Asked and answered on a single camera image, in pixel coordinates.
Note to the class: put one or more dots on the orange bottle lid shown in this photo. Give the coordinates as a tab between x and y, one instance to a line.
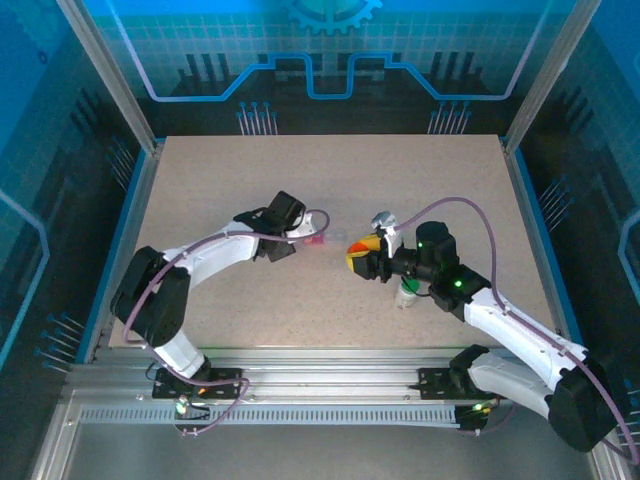
357	247

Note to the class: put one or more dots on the pink clear pill organizer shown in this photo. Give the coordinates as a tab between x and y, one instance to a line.
315	241

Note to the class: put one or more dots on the clear bottle green cap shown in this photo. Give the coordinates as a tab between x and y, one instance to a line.
405	300

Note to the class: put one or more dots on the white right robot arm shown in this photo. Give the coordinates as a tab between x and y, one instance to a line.
520	340

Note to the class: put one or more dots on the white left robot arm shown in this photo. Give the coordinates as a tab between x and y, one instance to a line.
225	252

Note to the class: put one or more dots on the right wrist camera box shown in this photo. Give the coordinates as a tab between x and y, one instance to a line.
384	220

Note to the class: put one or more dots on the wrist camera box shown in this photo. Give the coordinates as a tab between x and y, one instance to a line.
384	220
306	225

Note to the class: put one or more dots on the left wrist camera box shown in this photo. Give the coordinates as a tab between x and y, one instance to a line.
306	225

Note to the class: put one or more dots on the aluminium right table side rail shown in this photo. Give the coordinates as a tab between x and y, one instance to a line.
526	200

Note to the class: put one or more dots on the aluminium table side rail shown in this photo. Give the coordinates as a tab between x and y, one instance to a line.
139	200
526	200

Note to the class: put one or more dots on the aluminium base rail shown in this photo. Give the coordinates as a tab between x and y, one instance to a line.
325	370

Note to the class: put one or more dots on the aluminium left table side rail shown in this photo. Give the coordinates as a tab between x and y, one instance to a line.
139	200

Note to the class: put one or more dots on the grey metal base plate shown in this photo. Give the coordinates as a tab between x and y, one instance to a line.
320	455

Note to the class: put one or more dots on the aluminium right frame post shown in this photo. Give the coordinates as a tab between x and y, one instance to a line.
539	75

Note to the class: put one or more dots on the aluminium frame post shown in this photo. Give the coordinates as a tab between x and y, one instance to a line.
539	75
112	75

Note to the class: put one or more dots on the aluminium left frame post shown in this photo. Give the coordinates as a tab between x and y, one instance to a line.
112	75

